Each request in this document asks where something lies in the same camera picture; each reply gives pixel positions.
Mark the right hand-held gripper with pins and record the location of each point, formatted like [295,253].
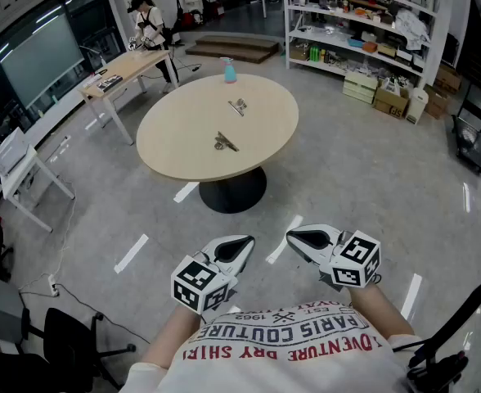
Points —
[353,274]

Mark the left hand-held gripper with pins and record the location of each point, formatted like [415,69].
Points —
[201,287]

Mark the silver metal binder clip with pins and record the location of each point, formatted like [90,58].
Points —
[226,141]
[237,108]

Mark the person's right forearm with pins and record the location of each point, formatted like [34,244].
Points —
[381,313]

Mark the person's left forearm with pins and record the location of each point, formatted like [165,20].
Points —
[171,334]

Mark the round wooden table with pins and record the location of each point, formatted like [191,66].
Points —
[191,137]

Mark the person's white printed shirt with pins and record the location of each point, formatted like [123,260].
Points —
[285,367]

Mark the printed cardboard box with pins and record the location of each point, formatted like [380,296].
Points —
[389,105]

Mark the pale green crate stack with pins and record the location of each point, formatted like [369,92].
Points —
[359,88]

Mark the white waste bin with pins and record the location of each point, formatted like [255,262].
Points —
[417,105]

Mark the teal and pink spray bottle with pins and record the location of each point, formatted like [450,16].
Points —
[230,73]

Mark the white power strip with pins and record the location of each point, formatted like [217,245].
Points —
[53,285]

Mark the plain cardboard box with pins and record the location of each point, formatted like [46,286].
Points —
[437,102]

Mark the black office chair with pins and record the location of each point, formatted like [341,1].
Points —
[68,334]

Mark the green bottles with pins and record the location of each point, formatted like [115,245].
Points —
[314,54]

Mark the orange box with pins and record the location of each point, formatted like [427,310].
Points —
[370,46]

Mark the dark wooden step platform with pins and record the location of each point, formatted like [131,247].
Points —
[232,47]

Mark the white shelving unit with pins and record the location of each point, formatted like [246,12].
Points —
[338,36]

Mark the black and white book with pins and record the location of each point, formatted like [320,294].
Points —
[110,83]

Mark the rectangular wooden desk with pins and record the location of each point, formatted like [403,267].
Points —
[130,66]

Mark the white paper sheet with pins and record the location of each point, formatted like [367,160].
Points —
[91,81]

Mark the small white table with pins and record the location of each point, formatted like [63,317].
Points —
[23,174]

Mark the white crumpled cloth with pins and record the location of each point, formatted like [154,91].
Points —
[412,27]

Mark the black desk lamp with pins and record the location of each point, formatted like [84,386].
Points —
[101,57]

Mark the white box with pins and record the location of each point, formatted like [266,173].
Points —
[10,150]

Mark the grey roller screen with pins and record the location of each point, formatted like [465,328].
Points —
[40,55]

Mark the black stand frame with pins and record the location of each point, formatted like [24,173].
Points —
[457,322]

